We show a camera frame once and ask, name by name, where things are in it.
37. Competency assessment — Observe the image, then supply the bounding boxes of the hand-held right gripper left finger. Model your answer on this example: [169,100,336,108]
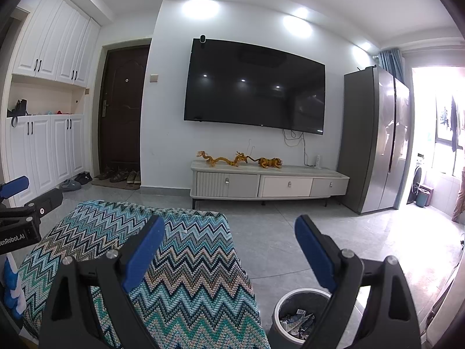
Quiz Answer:
[38,215,166,349]

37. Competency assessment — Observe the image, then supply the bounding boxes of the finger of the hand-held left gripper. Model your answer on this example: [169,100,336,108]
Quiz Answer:
[0,188,64,224]
[0,175,30,200]

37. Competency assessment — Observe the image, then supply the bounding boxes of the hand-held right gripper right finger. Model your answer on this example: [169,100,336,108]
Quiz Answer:
[294,214,424,349]

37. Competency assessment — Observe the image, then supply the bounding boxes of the white-rimmed trash bin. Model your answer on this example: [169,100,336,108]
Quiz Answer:
[272,288,364,349]

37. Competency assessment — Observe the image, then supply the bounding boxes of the blue snack wrapper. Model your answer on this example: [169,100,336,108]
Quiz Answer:
[280,310,316,334]

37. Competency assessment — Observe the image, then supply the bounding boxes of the person's left hand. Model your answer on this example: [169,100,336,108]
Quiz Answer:
[0,254,28,317]

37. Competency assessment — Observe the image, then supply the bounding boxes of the white shoe cabinet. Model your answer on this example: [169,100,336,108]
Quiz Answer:
[6,113,86,204]

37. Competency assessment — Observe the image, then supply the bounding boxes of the zigzag patterned blanket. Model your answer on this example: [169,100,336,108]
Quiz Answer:
[17,200,271,349]

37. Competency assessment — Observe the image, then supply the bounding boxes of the black handbag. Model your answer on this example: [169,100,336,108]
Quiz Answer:
[7,99,30,128]

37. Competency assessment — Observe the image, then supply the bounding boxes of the white television console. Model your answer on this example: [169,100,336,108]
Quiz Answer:
[191,160,350,209]

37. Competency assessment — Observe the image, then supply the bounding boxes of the golden tiger figurine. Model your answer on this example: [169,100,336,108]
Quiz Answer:
[258,157,284,170]

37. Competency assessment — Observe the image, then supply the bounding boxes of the dark brown entrance door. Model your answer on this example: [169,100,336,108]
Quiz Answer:
[99,44,151,171]

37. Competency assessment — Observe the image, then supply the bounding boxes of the golden dragon figurine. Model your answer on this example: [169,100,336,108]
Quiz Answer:
[197,150,257,168]

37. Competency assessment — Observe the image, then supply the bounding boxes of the small blue bin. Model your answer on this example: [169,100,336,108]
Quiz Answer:
[415,185,432,208]

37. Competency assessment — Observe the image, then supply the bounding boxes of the washing machine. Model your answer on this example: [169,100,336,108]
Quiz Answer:
[407,153,425,204]

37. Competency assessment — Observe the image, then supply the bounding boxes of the grey double-door refrigerator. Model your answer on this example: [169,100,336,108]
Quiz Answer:
[343,65,411,214]

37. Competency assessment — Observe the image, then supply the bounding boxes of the hanging clothes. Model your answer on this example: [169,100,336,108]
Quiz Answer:
[438,95,465,153]

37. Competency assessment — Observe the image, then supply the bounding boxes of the blue curtain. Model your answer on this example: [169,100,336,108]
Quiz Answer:
[376,49,405,81]

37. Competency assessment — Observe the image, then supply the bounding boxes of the black television cables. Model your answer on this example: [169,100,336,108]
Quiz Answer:
[282,128,309,166]

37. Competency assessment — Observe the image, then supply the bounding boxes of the white wall cabinet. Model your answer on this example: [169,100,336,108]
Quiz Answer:
[12,0,101,88]

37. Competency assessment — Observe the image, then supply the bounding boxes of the black wall television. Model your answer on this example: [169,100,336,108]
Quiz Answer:
[183,37,326,135]

